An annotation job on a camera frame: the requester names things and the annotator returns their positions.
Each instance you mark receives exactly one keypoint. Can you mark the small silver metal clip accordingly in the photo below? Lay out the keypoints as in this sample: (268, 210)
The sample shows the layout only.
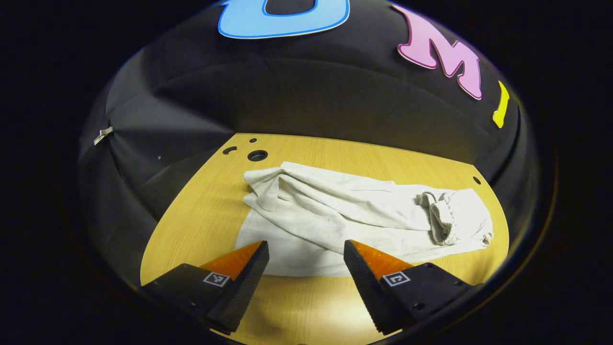
(103, 136)

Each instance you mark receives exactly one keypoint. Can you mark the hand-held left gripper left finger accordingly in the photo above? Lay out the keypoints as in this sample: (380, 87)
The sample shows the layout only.
(244, 287)

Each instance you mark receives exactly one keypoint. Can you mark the white jeans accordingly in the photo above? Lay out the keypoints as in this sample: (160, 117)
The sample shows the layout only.
(335, 206)

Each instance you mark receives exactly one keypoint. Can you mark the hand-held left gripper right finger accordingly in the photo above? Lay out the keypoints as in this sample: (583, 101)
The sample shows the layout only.
(368, 292)

